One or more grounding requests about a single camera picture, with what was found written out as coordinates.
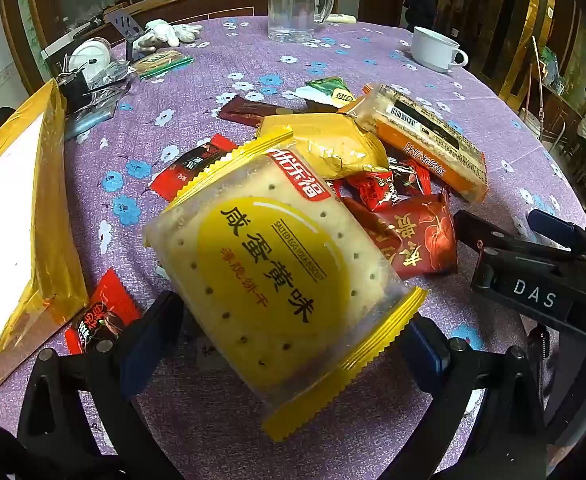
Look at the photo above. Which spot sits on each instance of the dark red snack packet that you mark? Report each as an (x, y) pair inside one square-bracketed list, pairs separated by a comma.
[(413, 240)]

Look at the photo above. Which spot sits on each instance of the dark red chocolate bar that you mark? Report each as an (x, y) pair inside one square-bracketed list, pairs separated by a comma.
[(253, 111)]

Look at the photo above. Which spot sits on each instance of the clear yellow-label biscuit packet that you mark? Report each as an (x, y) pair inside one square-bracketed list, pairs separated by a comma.
[(273, 270)]

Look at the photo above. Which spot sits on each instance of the white cup-shaped mask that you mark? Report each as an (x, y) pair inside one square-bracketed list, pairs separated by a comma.
[(89, 57)]

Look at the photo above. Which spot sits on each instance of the purple floral tablecloth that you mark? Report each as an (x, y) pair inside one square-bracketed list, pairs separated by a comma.
[(253, 65)]

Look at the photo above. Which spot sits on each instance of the glass beer mug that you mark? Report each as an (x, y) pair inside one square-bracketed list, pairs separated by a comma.
[(293, 5)]

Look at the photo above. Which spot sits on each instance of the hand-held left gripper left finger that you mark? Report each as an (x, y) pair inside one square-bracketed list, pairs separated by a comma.
[(145, 355)]

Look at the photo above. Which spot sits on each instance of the wooden chair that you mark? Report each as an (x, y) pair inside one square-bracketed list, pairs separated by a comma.
[(553, 120)]

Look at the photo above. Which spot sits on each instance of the yellow cardboard box tray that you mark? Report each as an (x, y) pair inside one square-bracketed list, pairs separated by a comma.
[(13, 240)]

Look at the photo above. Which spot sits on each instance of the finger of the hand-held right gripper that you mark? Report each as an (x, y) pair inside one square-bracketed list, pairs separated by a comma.
[(478, 235), (555, 225)]

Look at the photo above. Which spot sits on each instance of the small black box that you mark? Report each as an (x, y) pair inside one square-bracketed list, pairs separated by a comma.
[(75, 87)]

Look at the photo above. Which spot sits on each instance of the white oblong object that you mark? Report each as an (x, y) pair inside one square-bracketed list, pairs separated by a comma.
[(342, 18)]

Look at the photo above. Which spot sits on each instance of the green snack packet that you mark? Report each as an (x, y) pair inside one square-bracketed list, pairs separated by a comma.
[(330, 91)]

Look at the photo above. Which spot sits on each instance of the plain yellow snack packet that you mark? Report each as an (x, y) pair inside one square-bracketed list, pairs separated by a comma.
[(323, 145)]

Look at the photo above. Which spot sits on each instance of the wooden stair railing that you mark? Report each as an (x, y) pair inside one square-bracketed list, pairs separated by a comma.
[(465, 5)]

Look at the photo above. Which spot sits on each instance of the round cracker green packet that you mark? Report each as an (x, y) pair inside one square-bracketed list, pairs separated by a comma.
[(160, 64)]

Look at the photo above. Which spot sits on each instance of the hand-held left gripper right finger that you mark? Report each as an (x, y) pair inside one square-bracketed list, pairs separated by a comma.
[(429, 360)]

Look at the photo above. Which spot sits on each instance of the orange cracker packet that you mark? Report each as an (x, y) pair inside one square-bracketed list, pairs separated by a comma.
[(423, 135)]

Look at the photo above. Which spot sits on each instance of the white glove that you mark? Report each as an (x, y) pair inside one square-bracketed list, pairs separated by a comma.
[(165, 32)]

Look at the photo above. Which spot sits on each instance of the clear plastic bag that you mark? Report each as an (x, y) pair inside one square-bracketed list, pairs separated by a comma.
[(113, 75)]

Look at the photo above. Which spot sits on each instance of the light blue packet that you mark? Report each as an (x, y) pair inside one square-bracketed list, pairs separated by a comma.
[(89, 120)]

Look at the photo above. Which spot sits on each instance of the white cup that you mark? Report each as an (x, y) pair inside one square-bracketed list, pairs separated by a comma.
[(433, 47)]

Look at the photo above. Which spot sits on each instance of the red candy packet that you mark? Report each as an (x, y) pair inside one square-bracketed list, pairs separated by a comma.
[(100, 317), (410, 175), (193, 162), (370, 190)]

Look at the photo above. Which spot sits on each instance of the black metal phone stand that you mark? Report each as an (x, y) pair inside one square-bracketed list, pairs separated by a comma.
[(125, 25)]

